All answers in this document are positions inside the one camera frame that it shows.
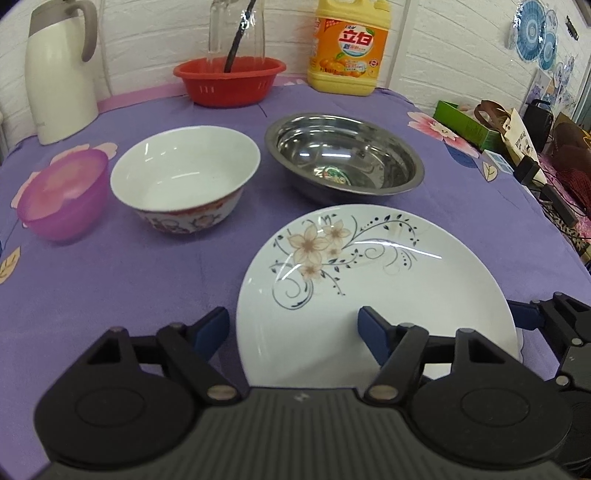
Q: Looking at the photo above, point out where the white floral plate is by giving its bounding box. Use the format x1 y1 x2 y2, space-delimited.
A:
236 205 519 389

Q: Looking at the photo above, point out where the white ceramic patterned bowl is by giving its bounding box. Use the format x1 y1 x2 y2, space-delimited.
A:
110 126 260 235

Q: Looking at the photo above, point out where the purple plastic bowl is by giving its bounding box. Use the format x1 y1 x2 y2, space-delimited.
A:
16 149 109 242

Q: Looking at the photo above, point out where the stainless steel bowl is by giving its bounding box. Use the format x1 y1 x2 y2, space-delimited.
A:
264 113 425 206

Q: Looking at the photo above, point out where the purple floral tablecloth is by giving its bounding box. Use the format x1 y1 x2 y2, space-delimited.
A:
1 85 590 479

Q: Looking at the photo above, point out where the cream tote bag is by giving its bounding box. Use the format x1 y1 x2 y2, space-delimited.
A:
474 100 539 165

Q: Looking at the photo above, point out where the green box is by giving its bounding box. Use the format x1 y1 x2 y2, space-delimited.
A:
434 100 505 153

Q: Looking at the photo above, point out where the blue paper fan decoration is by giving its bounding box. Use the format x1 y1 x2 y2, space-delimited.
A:
506 0 558 71

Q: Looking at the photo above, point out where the red plastic colander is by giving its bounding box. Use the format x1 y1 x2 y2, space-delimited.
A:
173 57 287 108

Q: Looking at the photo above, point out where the black stirring stick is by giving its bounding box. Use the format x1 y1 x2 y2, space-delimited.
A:
223 0 256 73

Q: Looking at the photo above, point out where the white thermos jug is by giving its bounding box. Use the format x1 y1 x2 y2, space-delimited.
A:
24 0 98 145

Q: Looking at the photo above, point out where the yellow dish soap bottle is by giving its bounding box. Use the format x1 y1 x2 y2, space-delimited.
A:
308 0 392 97

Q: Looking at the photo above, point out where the glass pitcher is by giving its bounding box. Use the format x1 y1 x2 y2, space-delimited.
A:
207 0 266 73

